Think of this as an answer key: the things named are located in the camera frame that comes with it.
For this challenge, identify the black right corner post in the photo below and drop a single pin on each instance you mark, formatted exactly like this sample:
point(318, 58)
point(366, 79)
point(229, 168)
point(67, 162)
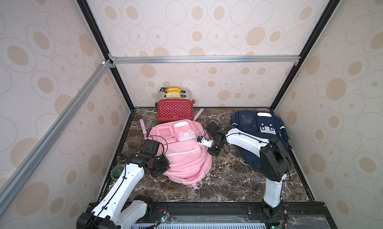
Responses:
point(317, 31)

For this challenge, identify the green ceramic mug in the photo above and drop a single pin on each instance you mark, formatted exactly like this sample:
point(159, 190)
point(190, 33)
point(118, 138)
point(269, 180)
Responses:
point(117, 171)

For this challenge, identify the yellow toast slice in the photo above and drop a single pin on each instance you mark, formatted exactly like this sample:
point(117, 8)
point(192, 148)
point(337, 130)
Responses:
point(174, 89)
point(173, 94)

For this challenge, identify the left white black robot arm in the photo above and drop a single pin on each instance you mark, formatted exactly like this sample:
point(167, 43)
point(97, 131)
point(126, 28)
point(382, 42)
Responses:
point(119, 193)

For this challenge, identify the horizontal aluminium frame bar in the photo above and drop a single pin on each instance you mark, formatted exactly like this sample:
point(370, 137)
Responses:
point(205, 59)

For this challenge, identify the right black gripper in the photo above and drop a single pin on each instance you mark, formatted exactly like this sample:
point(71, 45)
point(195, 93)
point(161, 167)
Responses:
point(214, 136)

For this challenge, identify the left yellow toast slice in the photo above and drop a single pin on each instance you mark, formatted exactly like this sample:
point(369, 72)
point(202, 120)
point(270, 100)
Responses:
point(174, 89)

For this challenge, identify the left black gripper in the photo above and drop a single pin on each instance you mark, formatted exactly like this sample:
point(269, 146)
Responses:
point(164, 166)

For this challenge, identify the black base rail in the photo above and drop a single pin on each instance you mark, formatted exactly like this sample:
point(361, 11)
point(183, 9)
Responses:
point(309, 215)

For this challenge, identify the small glass jar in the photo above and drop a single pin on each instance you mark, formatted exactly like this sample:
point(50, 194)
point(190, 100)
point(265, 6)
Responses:
point(122, 158)

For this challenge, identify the navy blue backpack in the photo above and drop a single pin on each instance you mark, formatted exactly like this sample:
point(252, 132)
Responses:
point(260, 124)

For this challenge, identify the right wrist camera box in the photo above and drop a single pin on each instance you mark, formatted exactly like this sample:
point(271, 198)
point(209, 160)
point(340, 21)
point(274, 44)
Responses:
point(201, 140)

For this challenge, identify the red polka dot toaster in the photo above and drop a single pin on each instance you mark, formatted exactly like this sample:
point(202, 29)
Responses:
point(174, 109)

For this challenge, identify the diagonal aluminium frame bar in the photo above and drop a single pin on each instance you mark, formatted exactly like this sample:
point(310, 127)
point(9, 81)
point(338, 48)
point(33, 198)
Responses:
point(26, 169)

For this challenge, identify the black corner post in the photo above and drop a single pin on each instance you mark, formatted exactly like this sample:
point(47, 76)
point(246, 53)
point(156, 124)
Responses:
point(93, 26)
point(317, 31)

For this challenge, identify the black left corner post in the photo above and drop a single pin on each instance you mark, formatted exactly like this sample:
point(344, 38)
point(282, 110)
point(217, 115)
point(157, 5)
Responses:
point(93, 26)

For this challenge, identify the right yellow toast slice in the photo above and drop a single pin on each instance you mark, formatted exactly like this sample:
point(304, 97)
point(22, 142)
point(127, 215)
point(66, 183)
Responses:
point(173, 94)

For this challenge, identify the pink backpack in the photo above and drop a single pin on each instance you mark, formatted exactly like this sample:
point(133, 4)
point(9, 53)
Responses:
point(189, 161)

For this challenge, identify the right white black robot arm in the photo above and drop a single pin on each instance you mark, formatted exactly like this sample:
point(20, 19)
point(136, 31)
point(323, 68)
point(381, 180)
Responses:
point(274, 159)

